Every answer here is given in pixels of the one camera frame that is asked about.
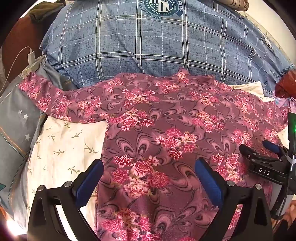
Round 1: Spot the purple floral garment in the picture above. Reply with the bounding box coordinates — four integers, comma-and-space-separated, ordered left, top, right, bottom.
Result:
273, 93, 296, 114

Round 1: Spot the white charger cable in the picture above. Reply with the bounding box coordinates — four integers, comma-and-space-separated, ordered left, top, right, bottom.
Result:
0, 46, 31, 93

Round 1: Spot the pink floral shirt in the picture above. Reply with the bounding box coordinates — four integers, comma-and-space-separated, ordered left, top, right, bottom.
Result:
18, 68, 289, 241

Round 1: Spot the beige striped pillow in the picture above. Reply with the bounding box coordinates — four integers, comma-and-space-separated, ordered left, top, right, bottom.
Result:
215, 0, 250, 12

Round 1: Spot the dark green cloth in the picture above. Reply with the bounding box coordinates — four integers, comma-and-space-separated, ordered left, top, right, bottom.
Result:
28, 0, 67, 22

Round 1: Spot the cream leaf-print bed sheet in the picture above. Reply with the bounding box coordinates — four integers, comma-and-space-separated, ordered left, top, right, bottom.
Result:
24, 81, 290, 241

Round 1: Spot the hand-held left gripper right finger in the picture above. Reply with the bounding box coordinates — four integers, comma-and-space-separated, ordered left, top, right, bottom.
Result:
195, 158, 273, 241

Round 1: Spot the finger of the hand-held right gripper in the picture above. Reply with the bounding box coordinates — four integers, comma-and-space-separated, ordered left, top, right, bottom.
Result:
262, 140, 289, 159
239, 144, 289, 184

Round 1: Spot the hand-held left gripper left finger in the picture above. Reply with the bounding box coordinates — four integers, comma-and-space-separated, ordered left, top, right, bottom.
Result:
28, 159, 104, 241

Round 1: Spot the blue plaid quilt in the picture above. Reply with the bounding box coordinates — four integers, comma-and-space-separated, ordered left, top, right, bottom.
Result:
39, 0, 293, 90

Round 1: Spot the grey star-print pillow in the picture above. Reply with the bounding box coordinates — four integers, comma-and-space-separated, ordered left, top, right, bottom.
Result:
0, 59, 79, 227

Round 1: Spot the brown wooden headboard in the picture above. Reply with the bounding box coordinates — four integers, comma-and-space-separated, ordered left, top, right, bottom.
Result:
2, 16, 58, 81

